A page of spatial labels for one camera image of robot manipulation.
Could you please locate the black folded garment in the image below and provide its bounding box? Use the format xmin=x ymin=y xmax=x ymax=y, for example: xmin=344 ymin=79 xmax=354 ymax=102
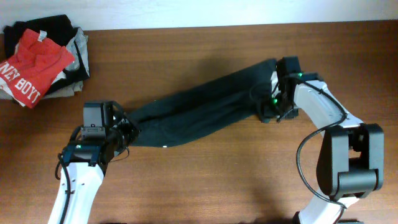
xmin=3 ymin=15 xmax=90 ymax=94

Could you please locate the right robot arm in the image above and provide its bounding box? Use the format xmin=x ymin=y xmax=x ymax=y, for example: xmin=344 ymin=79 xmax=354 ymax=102
xmin=260 ymin=57 xmax=384 ymax=224

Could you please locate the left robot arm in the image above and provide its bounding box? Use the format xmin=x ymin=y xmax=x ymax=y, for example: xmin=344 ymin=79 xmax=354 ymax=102
xmin=48 ymin=101 xmax=140 ymax=223

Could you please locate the red printed t-shirt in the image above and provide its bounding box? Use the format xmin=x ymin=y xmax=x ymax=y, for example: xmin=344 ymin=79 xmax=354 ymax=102
xmin=1 ymin=29 xmax=75 ymax=108

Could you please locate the dark green Nike t-shirt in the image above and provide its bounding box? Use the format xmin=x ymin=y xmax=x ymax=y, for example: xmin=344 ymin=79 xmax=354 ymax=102
xmin=129 ymin=58 xmax=277 ymax=147

